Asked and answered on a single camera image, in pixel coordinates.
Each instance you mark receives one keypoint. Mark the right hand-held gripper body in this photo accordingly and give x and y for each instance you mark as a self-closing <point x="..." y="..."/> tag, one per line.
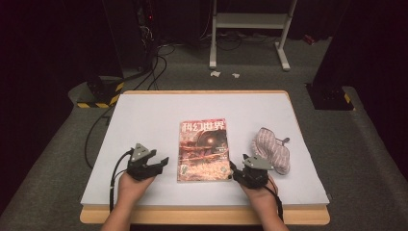
<point x="256" y="171"/>

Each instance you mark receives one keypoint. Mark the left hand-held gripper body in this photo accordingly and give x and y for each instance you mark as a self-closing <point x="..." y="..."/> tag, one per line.
<point x="139" y="163"/>

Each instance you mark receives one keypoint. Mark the striped pink cloth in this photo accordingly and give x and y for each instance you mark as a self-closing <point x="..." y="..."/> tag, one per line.
<point x="272" y="149"/>

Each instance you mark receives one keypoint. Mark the red and purple magazine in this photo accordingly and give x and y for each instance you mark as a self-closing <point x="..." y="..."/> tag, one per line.
<point x="203" y="150"/>

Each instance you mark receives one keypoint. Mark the person's right hand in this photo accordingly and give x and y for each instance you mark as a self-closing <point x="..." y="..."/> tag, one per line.
<point x="261" y="199"/>

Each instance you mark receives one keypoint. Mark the person's left hand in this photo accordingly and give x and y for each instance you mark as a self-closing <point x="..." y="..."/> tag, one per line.
<point x="134" y="192"/>

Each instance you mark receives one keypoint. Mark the white table mat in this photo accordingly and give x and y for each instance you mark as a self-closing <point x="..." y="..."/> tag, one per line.
<point x="144" y="122"/>

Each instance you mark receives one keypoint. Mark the wooden table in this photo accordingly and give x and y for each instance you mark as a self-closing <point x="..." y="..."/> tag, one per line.
<point x="205" y="216"/>

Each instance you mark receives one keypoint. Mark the black yellow striped base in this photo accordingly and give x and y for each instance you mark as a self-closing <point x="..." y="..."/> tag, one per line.
<point x="330" y="99"/>
<point x="99" y="93"/>

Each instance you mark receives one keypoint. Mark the white paper scrap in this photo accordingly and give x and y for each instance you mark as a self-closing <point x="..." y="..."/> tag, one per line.
<point x="215" y="73"/>
<point x="236" y="75"/>

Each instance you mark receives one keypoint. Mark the dark equipment rack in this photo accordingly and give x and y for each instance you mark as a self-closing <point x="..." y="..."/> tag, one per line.
<point x="134" y="32"/>

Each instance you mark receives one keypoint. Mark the small red object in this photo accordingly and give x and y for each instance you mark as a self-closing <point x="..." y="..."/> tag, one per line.
<point x="309" y="39"/>

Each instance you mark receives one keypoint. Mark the white metal stand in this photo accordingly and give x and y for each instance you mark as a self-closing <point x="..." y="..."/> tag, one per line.
<point x="250" y="20"/>

